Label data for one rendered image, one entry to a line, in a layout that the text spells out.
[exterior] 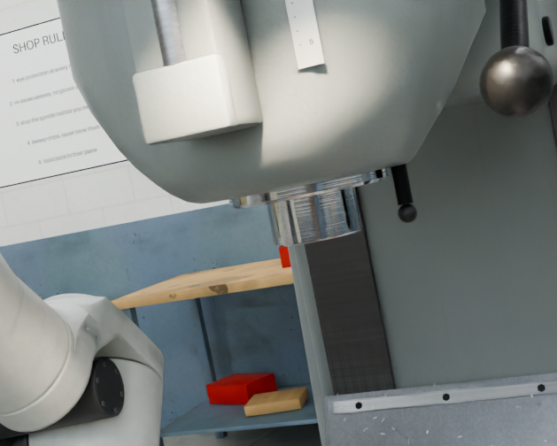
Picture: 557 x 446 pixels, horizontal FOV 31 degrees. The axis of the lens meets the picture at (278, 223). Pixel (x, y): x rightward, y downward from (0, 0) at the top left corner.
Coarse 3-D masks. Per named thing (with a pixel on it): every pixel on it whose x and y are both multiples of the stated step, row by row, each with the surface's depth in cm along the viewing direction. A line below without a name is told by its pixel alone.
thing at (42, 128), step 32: (32, 32) 547; (0, 64) 557; (32, 64) 549; (64, 64) 542; (0, 96) 560; (32, 96) 552; (64, 96) 544; (0, 128) 562; (32, 128) 554; (64, 128) 547; (96, 128) 540; (0, 160) 565; (32, 160) 557; (64, 160) 549; (96, 160) 542
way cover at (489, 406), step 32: (448, 384) 89; (480, 384) 87; (512, 384) 86; (544, 384) 85; (352, 416) 91; (384, 416) 90; (416, 416) 89; (448, 416) 88; (480, 416) 87; (512, 416) 85; (544, 416) 84
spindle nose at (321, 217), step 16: (336, 192) 50; (352, 192) 51; (272, 208) 51; (288, 208) 50; (304, 208) 50; (320, 208) 50; (336, 208) 50; (352, 208) 51; (272, 224) 52; (288, 224) 51; (304, 224) 50; (320, 224) 50; (336, 224) 50; (352, 224) 51; (288, 240) 51; (304, 240) 50; (320, 240) 50
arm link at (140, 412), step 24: (96, 360) 57; (120, 360) 61; (96, 384) 55; (120, 384) 58; (144, 384) 61; (72, 408) 56; (96, 408) 55; (120, 408) 57; (144, 408) 60; (0, 432) 58; (24, 432) 58; (48, 432) 59; (72, 432) 59; (96, 432) 58; (120, 432) 58; (144, 432) 59
